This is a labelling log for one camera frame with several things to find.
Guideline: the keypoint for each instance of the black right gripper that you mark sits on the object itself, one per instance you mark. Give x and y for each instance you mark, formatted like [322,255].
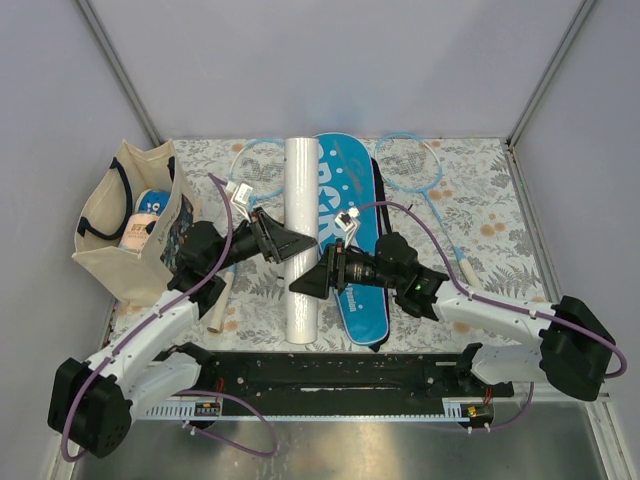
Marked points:
[316,281]

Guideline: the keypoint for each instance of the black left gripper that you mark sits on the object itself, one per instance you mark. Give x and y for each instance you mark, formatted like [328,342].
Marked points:
[282,242]

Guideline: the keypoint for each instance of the white shuttlecock tube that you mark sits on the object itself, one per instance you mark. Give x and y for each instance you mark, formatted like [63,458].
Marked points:
[301,190]

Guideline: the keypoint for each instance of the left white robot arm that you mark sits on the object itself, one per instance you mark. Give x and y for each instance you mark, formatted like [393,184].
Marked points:
[94,402]

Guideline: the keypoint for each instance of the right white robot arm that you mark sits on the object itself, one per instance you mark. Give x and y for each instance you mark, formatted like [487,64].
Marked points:
[562,343]

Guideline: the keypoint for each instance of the blue badminton racket cover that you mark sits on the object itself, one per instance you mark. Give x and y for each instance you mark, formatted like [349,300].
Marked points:
[348,178]

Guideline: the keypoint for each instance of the floral tablecloth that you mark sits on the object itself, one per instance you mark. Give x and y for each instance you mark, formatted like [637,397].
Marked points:
[476,200]

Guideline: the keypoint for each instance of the blue racket left side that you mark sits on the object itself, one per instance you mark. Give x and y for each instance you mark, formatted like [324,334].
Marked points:
[260,170]

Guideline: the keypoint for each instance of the blue racket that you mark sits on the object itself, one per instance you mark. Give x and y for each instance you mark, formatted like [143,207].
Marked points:
[260,170]
[409,163]

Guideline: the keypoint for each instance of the blue can in bag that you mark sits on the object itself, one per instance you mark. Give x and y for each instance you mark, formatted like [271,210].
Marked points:
[152,201]

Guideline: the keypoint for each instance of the cream canvas tote bag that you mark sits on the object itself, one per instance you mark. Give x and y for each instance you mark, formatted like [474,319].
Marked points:
[135,278]

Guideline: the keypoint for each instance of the blue racket right side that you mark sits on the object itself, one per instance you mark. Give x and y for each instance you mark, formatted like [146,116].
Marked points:
[409,163]

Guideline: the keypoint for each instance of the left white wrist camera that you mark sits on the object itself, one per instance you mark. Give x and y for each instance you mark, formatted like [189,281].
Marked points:
[240,193]

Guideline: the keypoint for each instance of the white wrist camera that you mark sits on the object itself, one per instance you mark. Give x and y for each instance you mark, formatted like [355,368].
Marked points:
[240,193]
[348,222]

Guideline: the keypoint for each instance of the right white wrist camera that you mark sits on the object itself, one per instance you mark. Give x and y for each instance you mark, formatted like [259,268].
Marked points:
[348,222]

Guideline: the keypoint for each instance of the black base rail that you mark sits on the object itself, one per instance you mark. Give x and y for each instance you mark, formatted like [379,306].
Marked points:
[247,375]

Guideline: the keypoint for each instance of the white slotted cable duct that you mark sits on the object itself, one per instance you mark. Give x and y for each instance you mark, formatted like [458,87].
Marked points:
[319,406]

